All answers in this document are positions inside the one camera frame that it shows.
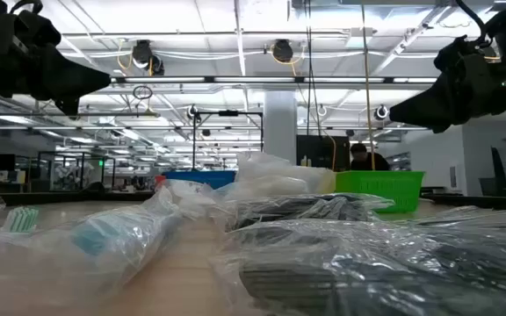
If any blue toothbrush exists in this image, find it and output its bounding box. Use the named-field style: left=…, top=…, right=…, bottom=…
left=0, top=186, right=184, bottom=304

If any green plastic basket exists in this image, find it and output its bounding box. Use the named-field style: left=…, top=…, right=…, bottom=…
left=335, top=169, right=426, bottom=215

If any ceiling light strip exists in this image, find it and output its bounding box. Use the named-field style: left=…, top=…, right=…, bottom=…
left=110, top=75, right=439, bottom=85

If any black wall screen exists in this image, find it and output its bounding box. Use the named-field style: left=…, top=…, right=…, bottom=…
left=295, top=134, right=351, bottom=173

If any hanging black cable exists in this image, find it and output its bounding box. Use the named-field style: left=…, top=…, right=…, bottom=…
left=303, top=0, right=316, bottom=138

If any black ceiling cable reel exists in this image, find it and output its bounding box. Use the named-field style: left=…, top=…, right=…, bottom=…
left=130, top=39, right=166, bottom=77
left=271, top=38, right=295, bottom=64

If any blue plastic basket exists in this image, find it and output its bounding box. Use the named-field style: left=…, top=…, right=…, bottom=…
left=163, top=169, right=237, bottom=190

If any teal toothbrush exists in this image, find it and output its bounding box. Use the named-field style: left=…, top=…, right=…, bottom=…
left=0, top=205, right=40, bottom=255

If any yellow plastic basket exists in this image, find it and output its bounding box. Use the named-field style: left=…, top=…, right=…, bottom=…
left=318, top=169, right=337, bottom=194

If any white square pillar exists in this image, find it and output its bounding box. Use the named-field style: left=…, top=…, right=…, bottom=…
left=263, top=90, right=299, bottom=166

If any small ceiling cable reel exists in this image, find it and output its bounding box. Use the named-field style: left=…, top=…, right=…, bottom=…
left=372, top=104, right=390, bottom=122
left=185, top=104, right=202, bottom=123

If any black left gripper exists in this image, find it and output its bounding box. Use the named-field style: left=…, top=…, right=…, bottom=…
left=0, top=0, right=112, bottom=117

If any person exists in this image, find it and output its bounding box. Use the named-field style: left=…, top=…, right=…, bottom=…
left=349, top=142, right=391, bottom=172

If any black round sponge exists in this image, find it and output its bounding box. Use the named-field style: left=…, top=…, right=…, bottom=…
left=221, top=191, right=395, bottom=232
left=211, top=205, right=506, bottom=316

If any black metal station frame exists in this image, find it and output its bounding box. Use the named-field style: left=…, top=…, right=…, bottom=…
left=190, top=109, right=265, bottom=172

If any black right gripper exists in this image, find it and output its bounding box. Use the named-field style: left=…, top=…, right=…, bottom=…
left=388, top=34, right=506, bottom=134

